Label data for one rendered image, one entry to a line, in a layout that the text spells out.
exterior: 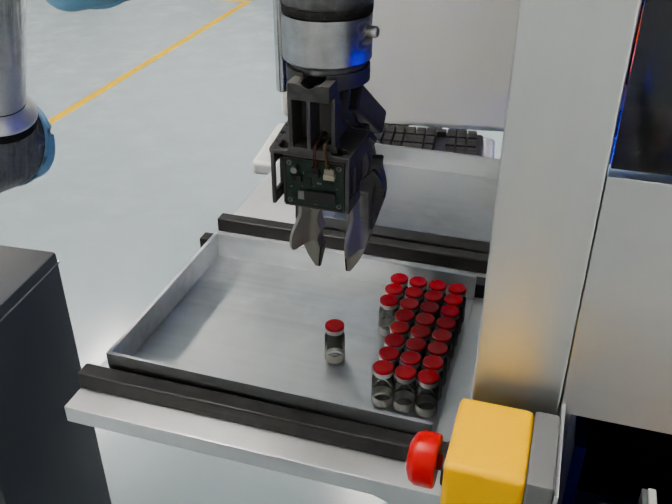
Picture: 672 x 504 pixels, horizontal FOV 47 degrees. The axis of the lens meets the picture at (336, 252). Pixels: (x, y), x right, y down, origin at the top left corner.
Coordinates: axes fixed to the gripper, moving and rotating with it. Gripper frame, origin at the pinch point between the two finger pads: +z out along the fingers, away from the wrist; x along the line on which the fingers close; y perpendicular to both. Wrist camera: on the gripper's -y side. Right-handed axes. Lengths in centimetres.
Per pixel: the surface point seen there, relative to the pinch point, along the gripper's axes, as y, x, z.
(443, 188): -43.2, 3.2, 13.2
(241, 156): -220, -116, 101
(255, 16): -436, -202, 102
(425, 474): 24.3, 14.6, 1.4
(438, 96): -85, -6, 14
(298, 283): -11.8, -8.8, 13.2
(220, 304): -4.7, -16.1, 13.2
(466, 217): -35.2, 8.1, 13.2
